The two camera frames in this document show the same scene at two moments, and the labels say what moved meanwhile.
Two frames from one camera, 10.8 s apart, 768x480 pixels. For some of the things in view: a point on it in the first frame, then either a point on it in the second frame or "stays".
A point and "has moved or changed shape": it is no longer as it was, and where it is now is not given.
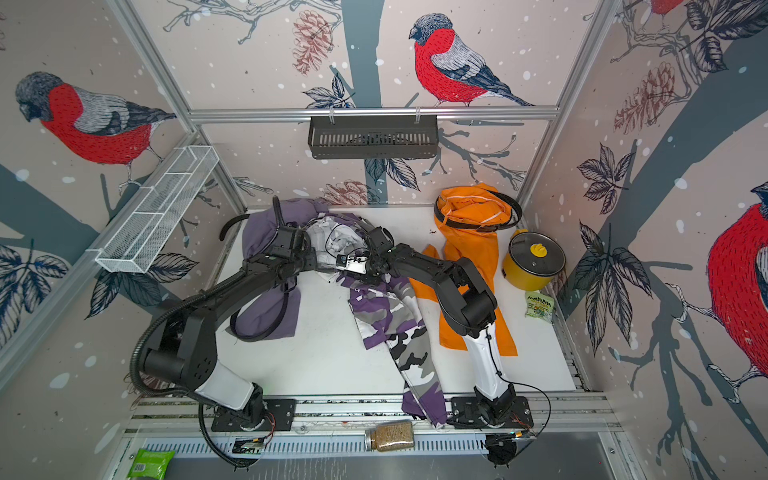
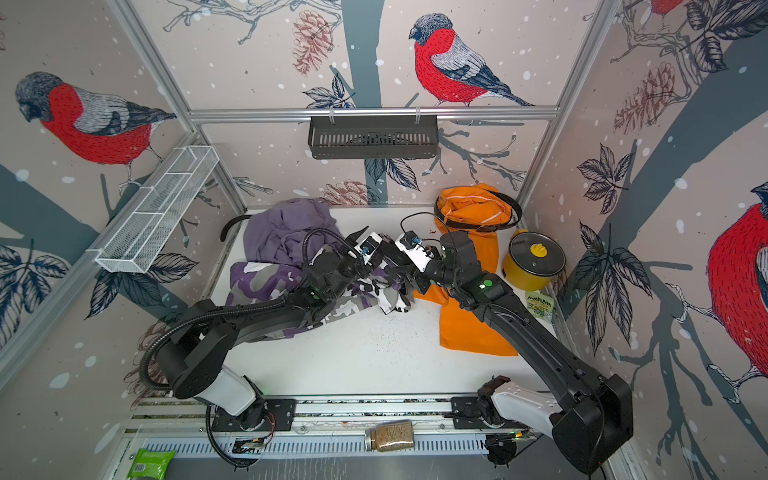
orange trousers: (468, 218) stays
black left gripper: (311, 255) to (348, 243)
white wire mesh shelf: (152, 220) stays
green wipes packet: (151, 463) stays
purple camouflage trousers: (384, 309) has moved or changed shape
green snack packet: (539, 305) stays
